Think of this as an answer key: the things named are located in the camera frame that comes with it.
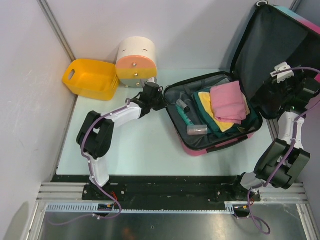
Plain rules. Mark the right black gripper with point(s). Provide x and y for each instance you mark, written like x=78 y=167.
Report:
x=272 y=84

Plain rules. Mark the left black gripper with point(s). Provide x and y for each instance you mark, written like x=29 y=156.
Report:
x=162 y=102

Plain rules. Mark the pink and teal children's suitcase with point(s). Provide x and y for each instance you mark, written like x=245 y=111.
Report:
x=273 y=35

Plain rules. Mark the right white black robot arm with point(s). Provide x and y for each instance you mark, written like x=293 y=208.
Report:
x=285 y=158

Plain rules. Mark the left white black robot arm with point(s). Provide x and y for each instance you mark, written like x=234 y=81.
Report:
x=96 y=133

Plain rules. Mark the grey small bottle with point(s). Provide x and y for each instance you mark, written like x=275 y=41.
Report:
x=183 y=105

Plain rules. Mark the round pastel drawer cabinet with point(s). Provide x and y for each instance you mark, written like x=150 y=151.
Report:
x=136 y=61

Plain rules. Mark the teal tube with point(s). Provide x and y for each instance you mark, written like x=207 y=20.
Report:
x=184 y=116

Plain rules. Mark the dark green folded cloth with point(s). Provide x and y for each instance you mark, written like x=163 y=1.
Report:
x=202 y=101

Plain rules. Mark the clear pink bottle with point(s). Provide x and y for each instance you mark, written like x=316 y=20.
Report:
x=197 y=130

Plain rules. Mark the yellow plastic basket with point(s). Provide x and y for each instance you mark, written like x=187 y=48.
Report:
x=92 y=79

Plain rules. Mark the pink folded cloth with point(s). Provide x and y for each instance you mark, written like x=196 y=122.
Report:
x=227 y=103

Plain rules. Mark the yellow folded cloth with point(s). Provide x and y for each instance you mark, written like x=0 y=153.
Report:
x=224 y=110

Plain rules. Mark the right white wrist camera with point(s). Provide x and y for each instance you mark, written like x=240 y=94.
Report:
x=282 y=72

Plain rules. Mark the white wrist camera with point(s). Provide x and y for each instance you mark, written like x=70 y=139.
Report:
x=151 y=82
x=282 y=72

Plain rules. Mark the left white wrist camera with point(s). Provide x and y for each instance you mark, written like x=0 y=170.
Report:
x=151 y=82

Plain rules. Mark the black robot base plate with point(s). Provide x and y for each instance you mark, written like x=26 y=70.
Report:
x=124 y=188

